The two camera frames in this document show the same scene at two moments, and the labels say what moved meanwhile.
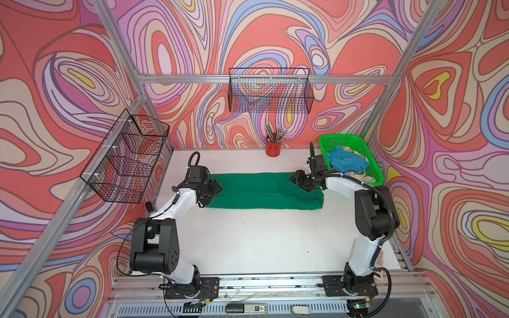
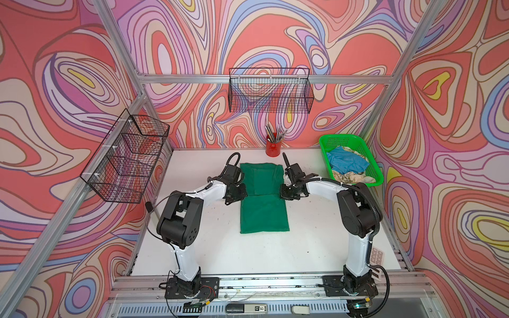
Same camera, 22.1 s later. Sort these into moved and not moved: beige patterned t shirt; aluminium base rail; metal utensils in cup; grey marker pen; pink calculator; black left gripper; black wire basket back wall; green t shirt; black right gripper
Moved: black left gripper; black right gripper; green t shirt
Not moved: aluminium base rail; pink calculator; metal utensils in cup; beige patterned t shirt; grey marker pen; black wire basket back wall
